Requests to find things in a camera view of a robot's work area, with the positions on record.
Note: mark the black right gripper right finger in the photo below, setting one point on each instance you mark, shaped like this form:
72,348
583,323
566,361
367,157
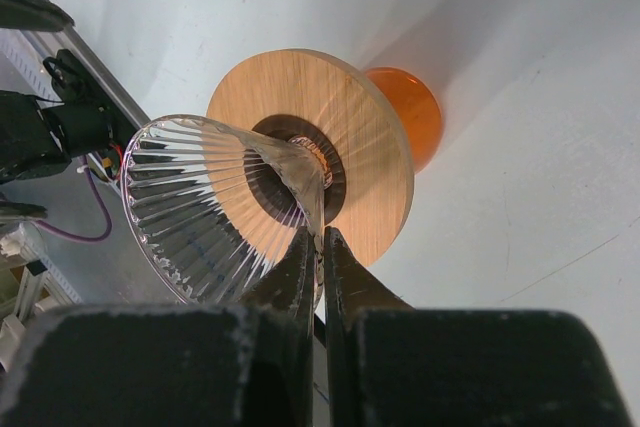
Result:
390,364

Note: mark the clear glass dripper cone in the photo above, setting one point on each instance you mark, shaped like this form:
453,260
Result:
214,208

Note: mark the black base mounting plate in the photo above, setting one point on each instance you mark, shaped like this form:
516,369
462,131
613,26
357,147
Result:
40,137

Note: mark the white slotted cable duct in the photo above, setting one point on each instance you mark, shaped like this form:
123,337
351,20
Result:
21,68

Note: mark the orange carafe with wooden collar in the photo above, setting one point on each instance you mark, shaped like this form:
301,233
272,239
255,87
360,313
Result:
371,131

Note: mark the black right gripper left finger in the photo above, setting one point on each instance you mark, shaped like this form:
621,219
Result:
246,363

